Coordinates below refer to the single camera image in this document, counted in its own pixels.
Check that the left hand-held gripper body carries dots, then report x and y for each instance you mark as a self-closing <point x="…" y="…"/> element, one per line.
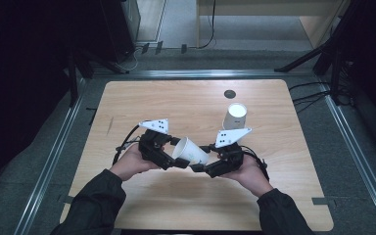
<point x="153" y="147"/>

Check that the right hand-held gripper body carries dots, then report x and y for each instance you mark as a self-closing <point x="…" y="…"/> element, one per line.
<point x="231" y="160"/>

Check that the white printed paper cup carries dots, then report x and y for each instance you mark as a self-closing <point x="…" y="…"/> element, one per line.
<point x="191" y="151"/>
<point x="235" y="116"/>

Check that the person's right hand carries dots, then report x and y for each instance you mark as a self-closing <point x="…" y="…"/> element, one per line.
<point x="253" y="176"/>

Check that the person's left hand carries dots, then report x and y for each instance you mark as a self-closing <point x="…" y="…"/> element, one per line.
<point x="130" y="163"/>

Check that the dark round table grommet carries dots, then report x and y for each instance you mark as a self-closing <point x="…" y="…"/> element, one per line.
<point x="229" y="94"/>

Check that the grey tape piece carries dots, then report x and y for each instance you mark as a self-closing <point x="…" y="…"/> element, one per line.
<point x="321" y="201"/>
<point x="66" y="199"/>

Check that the black metal stand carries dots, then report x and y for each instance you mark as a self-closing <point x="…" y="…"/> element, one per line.
<point x="73" y="78"/>

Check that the black computer tower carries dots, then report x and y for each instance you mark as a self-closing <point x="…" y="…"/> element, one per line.
<point x="119" y="29"/>

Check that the light wooden furniture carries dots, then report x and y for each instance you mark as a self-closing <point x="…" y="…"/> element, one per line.
<point x="316" y="29"/>

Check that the black tripod stand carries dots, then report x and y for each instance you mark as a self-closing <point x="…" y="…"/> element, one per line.
<point x="334" y="42"/>

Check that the metal floor rail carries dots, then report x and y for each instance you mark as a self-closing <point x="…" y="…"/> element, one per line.
<point x="202" y="74"/>
<point x="355" y="150"/>
<point x="50" y="163"/>

